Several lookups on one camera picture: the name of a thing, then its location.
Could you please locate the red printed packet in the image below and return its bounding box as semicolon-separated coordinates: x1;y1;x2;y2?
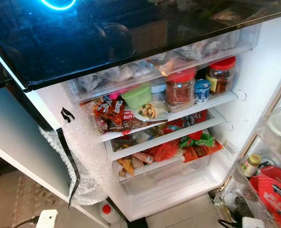
250;165;281;226

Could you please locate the green plastic box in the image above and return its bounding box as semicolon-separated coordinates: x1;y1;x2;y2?
120;82;153;110

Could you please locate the bubble wrap sheet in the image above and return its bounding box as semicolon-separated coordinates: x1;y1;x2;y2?
39;109;110;206

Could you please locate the red-lid jar yellow label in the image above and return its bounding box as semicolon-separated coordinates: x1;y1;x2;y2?
206;56;237;95

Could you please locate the green snack packet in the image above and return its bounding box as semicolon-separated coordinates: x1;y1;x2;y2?
178;133;216;148

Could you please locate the glossy black freezer door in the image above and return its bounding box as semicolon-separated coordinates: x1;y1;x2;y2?
0;0;281;91

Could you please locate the clear chiller drawer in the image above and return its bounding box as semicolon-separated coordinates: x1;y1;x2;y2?
64;24;261;103

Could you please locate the red snack packet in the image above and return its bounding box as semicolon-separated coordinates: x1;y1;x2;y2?
94;95;136;134

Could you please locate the plate of wrapped food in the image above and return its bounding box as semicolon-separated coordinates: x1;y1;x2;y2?
133;101;168;122

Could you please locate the white jug red cap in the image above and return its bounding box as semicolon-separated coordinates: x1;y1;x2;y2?
97;199;121;224

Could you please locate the white cabinet side panel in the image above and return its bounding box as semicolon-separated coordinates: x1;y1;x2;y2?
0;85;110;228

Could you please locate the black left wrist camera cable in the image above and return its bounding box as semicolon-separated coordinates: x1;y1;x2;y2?
14;216;39;228

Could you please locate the small blue-lid cup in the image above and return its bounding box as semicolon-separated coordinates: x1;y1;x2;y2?
194;78;211;104

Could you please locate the white-trimmed glass shelf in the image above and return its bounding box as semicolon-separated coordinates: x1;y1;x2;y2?
101;90;239;142
106;110;225;161

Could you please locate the small yellow-lid bottle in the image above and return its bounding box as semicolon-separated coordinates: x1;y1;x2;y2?
240;153;262;178

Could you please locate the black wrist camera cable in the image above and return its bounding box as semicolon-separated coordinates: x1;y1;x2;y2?
14;216;39;228
219;218;244;228

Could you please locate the orange snack packet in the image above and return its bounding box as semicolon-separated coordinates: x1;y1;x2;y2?
182;142;224;163

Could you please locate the beige floral floor rug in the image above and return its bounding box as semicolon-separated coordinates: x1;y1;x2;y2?
12;176;65;228

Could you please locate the black glossy fridge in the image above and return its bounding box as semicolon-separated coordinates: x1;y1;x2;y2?
0;0;281;228

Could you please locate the red-lid jar of chili flakes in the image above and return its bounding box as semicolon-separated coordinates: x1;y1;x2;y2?
165;67;197;107

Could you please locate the red foil packet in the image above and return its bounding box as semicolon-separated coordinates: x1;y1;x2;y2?
162;109;208;134

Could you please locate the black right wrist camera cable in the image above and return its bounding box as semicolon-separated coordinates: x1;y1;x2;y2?
219;218;244;228

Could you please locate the white round lid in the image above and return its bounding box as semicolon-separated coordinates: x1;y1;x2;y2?
266;112;281;141

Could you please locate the red plastic bag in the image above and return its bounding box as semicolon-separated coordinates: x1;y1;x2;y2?
147;140;181;162

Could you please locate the clear crisper drawer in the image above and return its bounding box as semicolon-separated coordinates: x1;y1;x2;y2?
114;152;222;207

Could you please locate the yellow snack packet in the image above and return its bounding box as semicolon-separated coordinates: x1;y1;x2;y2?
117;157;135;177

